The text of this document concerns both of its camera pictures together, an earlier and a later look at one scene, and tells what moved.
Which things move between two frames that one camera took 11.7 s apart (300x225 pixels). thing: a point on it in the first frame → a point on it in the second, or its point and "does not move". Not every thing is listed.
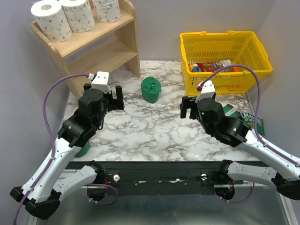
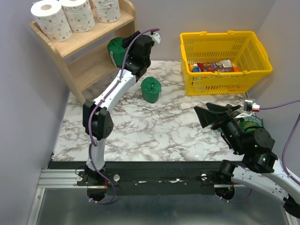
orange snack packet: (236, 69) does not move
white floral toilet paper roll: (107, 11) does not move
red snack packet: (213, 67) does not move
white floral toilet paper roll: (52, 17) does not move
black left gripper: (117, 103) → (128, 41)
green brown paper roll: (84, 150) → (117, 49)
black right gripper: (188, 102) → (206, 116)
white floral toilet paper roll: (79, 14) does not move
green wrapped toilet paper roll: (151, 87) does not move
